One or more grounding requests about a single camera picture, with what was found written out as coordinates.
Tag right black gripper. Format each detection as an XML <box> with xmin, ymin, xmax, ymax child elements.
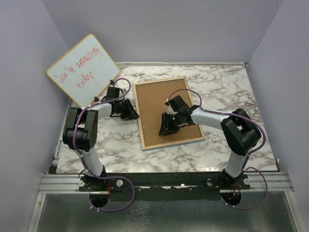
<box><xmin>159</xmin><ymin>112</ymin><xmax>183</xmax><ymax>136</ymax></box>

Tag brown cardboard backing board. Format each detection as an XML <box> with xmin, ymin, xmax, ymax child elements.
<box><xmin>136</xmin><ymin>79</ymin><xmax>203</xmax><ymax>147</ymax></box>

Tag blue wooden photo frame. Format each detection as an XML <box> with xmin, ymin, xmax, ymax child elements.
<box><xmin>134</xmin><ymin>76</ymin><xmax>205</xmax><ymax>150</ymax></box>

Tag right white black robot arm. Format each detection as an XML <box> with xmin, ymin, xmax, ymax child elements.
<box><xmin>158</xmin><ymin>95</ymin><xmax>262</xmax><ymax>189</ymax></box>

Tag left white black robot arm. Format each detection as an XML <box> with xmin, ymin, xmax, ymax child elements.
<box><xmin>62</xmin><ymin>87</ymin><xmax>140</xmax><ymax>191</ymax></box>

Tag small whiteboard with red writing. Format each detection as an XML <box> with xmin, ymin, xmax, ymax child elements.
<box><xmin>46</xmin><ymin>34</ymin><xmax>120</xmax><ymax>107</ymax></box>

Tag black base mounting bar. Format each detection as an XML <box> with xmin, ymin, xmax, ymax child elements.
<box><xmin>79</xmin><ymin>172</ymin><xmax>250</xmax><ymax>202</ymax></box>

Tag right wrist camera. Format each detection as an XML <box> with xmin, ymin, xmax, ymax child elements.
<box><xmin>165</xmin><ymin>99</ymin><xmax>177</xmax><ymax>115</ymax></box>

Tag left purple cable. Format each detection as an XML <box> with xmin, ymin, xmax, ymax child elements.
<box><xmin>73</xmin><ymin>77</ymin><xmax>136</xmax><ymax>213</ymax></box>

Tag purple cable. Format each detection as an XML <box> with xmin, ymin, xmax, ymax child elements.
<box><xmin>168</xmin><ymin>89</ymin><xmax>268</xmax><ymax>210</ymax></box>
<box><xmin>73</xmin><ymin>77</ymin><xmax>136</xmax><ymax>213</ymax></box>

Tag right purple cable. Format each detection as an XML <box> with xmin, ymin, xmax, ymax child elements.
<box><xmin>168</xmin><ymin>89</ymin><xmax>268</xmax><ymax>210</ymax></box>

